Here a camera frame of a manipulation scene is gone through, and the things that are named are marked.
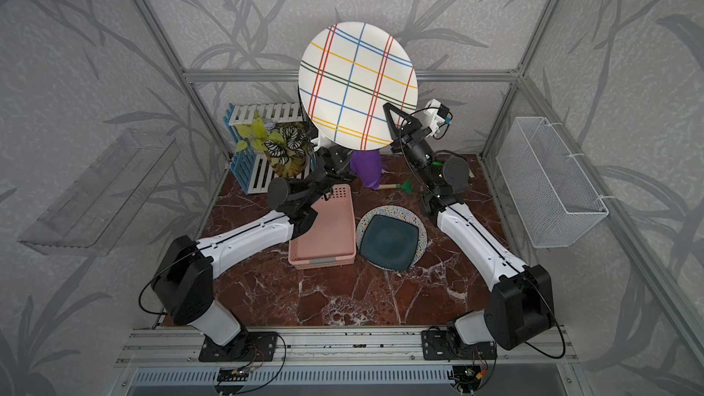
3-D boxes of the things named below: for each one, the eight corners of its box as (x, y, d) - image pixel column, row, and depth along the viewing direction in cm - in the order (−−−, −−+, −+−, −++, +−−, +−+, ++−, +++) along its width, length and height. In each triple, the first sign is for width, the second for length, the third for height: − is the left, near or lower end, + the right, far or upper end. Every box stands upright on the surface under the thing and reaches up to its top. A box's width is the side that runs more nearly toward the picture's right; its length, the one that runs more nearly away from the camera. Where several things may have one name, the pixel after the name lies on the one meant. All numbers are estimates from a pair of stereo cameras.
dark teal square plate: (357, 258, 92) (356, 255, 90) (371, 215, 102) (371, 212, 101) (410, 273, 88) (411, 270, 86) (419, 227, 99) (420, 224, 97)
